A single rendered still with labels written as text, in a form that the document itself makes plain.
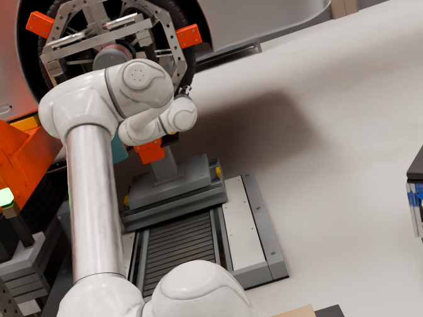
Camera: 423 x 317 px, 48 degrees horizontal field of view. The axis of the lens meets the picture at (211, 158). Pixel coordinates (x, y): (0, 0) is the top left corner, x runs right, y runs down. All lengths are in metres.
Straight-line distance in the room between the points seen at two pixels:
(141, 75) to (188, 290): 0.54
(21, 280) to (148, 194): 0.65
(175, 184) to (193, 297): 1.49
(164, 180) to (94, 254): 1.38
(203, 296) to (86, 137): 0.49
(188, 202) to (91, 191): 1.23
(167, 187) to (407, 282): 1.12
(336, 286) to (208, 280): 0.98
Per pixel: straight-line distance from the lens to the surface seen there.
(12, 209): 1.63
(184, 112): 1.65
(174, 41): 1.96
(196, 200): 2.20
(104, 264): 0.93
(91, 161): 1.06
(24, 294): 2.10
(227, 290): 0.79
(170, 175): 2.29
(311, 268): 1.82
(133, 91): 1.11
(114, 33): 1.78
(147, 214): 2.24
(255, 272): 1.76
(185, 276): 0.80
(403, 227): 1.94
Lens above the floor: 1.10
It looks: 22 degrees down
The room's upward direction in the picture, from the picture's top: 19 degrees counter-clockwise
